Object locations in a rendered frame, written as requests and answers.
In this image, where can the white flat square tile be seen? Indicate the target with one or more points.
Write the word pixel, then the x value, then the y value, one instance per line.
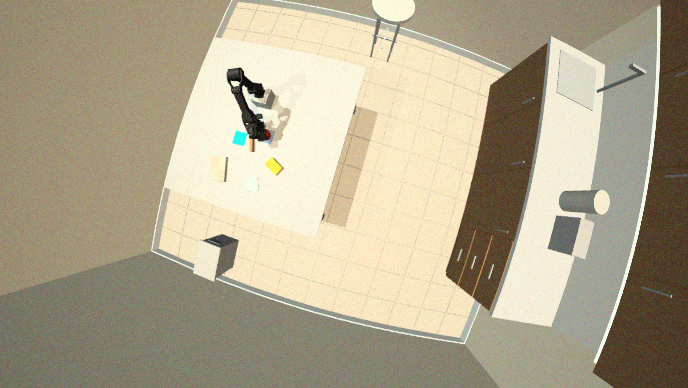
pixel 251 184

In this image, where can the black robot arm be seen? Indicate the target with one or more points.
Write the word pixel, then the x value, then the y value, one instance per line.
pixel 248 116

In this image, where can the yellow block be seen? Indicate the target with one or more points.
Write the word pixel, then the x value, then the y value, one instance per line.
pixel 273 166

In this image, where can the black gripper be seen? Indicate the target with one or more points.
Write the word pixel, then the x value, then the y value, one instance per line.
pixel 261 131

